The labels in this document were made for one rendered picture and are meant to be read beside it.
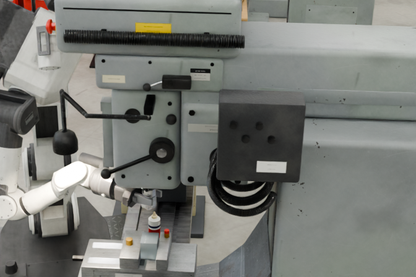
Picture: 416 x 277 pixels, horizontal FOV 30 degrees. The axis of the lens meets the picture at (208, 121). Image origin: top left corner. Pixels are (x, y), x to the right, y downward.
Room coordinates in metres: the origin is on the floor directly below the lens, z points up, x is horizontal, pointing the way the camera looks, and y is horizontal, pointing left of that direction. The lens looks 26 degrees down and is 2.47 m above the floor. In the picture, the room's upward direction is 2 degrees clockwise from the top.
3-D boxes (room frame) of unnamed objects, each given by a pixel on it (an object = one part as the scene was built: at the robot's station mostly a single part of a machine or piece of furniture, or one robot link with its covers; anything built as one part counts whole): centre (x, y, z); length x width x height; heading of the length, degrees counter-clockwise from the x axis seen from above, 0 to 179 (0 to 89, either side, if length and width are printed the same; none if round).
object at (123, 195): (2.01, 0.25, 1.23); 0.13 x 0.12 x 0.10; 154
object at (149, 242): (2.00, 0.17, 1.04); 0.06 x 0.05 x 0.06; 178
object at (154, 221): (2.19, 0.17, 0.99); 0.04 x 0.04 x 0.11
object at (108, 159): (1.98, 0.28, 1.45); 0.04 x 0.04 x 0.21; 89
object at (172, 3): (1.97, 0.16, 1.81); 0.47 x 0.26 x 0.16; 89
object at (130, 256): (2.00, 0.23, 1.02); 0.15 x 0.06 x 0.04; 178
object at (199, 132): (1.97, -0.02, 1.47); 0.24 x 0.19 x 0.26; 179
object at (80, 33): (1.83, 0.14, 1.79); 0.45 x 0.04 x 0.04; 89
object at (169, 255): (2.00, 0.20, 0.99); 0.35 x 0.15 x 0.11; 88
